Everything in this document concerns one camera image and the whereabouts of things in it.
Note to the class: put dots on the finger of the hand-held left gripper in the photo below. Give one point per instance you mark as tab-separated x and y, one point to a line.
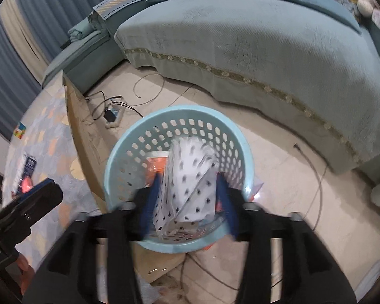
38	201

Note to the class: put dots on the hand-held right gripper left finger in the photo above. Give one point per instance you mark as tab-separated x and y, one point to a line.
148	202

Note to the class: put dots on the teal sofa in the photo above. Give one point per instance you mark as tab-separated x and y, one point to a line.
240	47

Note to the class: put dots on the pink packet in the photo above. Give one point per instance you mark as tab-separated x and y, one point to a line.
28	186

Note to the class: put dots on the white spotted paper bag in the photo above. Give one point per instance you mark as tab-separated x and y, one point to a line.
186	183

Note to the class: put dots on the blue and white box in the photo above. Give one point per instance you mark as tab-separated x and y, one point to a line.
27	166

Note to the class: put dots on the puzzle cube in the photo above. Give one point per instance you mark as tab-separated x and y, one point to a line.
20	130

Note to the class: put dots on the light blue plastic basket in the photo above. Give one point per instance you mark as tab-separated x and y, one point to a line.
183	123

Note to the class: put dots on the black power adapter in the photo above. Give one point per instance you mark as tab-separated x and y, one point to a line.
109	115

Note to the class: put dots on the white power strip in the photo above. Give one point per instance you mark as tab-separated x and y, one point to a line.
118	118

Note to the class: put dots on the beige sheer curtain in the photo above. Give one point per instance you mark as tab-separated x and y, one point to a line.
22	31

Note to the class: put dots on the patterned grey tablecloth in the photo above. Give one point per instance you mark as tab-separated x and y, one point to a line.
53	152

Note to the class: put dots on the white coffee table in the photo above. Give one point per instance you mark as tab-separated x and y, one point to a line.
82	123

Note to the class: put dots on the folded teal blanket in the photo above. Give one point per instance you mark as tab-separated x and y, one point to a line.
82	28

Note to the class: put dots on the person's left hand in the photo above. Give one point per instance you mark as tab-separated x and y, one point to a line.
26	263

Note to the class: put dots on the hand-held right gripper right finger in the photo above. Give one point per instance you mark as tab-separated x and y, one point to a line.
229	209

